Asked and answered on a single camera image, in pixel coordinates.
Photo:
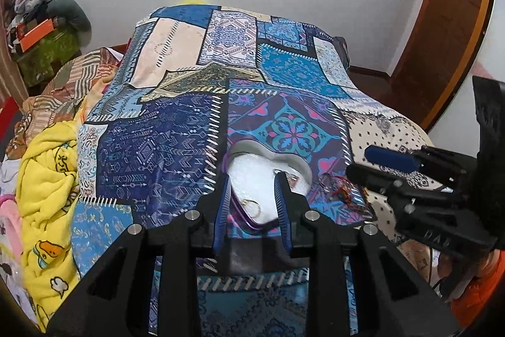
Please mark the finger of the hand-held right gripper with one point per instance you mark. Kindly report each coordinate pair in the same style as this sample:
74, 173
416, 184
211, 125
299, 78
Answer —
388, 158
374, 177

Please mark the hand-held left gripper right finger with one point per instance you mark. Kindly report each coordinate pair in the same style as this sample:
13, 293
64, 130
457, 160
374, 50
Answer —
282, 204

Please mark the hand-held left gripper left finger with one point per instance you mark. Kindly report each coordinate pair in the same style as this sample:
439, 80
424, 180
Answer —
222, 212

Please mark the small silver earring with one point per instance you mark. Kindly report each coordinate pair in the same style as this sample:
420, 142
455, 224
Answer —
292, 178

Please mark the heart-shaped purple tin box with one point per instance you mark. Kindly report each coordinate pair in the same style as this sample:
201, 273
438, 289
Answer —
252, 171

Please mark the orange clothing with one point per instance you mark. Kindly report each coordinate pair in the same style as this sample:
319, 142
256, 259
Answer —
479, 293

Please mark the blue patchwork blanket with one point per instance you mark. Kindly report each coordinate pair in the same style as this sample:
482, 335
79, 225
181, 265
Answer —
181, 112

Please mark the brown wooden door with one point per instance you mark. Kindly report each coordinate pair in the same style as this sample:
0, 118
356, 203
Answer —
438, 37

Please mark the yellow cartoon blanket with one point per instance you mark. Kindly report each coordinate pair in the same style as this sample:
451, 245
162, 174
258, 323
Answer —
43, 195

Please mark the striped brown blanket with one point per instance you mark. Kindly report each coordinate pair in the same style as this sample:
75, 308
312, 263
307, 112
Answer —
71, 84

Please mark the yellow round object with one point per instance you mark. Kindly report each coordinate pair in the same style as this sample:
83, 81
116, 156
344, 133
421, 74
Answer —
194, 0

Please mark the pink cloth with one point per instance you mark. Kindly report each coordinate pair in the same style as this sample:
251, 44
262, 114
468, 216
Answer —
8, 226

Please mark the white printed cloth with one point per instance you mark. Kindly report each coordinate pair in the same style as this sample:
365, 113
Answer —
14, 281

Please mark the green patterned cloth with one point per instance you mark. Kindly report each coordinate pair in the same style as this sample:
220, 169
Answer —
47, 52

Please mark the orange box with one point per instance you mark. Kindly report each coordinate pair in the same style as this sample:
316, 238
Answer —
34, 35

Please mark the striped brown curtain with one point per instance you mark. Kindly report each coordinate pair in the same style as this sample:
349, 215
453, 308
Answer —
10, 45

